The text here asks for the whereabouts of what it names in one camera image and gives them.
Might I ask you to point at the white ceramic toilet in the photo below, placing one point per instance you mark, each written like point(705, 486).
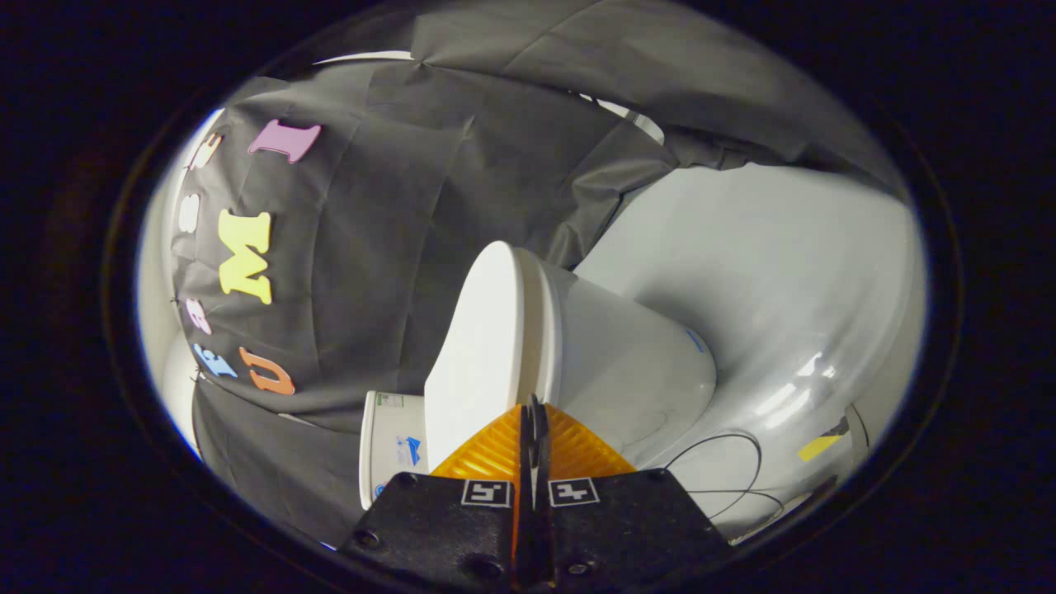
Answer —
point(627, 363)

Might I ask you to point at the black backdrop cloth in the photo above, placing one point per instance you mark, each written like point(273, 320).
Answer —
point(371, 247)

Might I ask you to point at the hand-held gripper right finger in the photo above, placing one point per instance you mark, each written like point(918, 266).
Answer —
point(635, 528)

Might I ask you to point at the white toilet seat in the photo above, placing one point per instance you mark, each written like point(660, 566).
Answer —
point(544, 346)

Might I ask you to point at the yellow tape strip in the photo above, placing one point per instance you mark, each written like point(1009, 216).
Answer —
point(818, 448)

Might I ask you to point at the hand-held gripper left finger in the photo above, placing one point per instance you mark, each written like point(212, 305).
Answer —
point(437, 528)

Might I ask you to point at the white toilet lid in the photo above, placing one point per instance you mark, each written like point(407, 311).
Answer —
point(478, 346)

